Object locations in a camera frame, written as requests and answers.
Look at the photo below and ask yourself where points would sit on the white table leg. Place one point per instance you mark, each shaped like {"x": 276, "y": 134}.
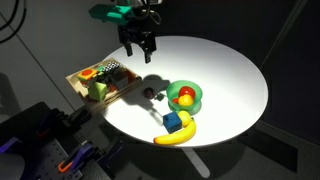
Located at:
{"x": 196, "y": 162}

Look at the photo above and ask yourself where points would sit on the black purple spring clamp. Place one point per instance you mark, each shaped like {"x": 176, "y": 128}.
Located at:
{"x": 71, "y": 159}

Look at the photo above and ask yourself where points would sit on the black perforated breadboard plate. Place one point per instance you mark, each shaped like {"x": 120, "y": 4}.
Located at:
{"x": 50, "y": 158}

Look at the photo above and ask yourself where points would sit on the yellow plastic banana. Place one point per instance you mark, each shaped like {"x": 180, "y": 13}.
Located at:
{"x": 176, "y": 137}

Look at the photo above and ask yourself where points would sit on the cube with orange circle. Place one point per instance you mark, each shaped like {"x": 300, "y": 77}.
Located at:
{"x": 87, "y": 75}

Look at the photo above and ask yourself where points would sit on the green translucent bowl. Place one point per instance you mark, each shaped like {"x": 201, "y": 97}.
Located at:
{"x": 171, "y": 90}

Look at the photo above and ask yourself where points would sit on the light green cube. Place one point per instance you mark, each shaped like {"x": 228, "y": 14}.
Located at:
{"x": 97, "y": 91}

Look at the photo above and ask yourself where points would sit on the grey cube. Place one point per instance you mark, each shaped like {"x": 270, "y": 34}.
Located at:
{"x": 120, "y": 81}

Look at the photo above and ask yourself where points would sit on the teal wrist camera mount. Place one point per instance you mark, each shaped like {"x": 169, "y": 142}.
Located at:
{"x": 110, "y": 13}

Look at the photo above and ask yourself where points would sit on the black white checker cube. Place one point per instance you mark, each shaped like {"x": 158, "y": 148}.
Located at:
{"x": 107, "y": 70}

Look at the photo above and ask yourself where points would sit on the red plastic tomato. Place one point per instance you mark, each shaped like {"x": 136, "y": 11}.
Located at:
{"x": 186, "y": 90}

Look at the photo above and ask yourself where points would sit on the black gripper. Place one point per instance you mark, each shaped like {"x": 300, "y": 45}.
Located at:
{"x": 136, "y": 35}

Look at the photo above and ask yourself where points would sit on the yellow plastic lemon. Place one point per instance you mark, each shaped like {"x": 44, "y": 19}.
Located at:
{"x": 185, "y": 116}
{"x": 185, "y": 100}

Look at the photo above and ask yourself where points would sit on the blue cube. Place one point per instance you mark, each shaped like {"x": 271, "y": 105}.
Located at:
{"x": 172, "y": 122}

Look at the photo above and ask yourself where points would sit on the dark purple plastic plum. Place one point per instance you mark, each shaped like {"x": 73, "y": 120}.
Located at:
{"x": 149, "y": 92}

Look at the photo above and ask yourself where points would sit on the black white triangle pattern cube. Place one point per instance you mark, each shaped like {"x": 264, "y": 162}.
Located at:
{"x": 114, "y": 64}

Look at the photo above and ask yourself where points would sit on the wooden tray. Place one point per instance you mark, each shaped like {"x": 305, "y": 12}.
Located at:
{"x": 80, "y": 91}

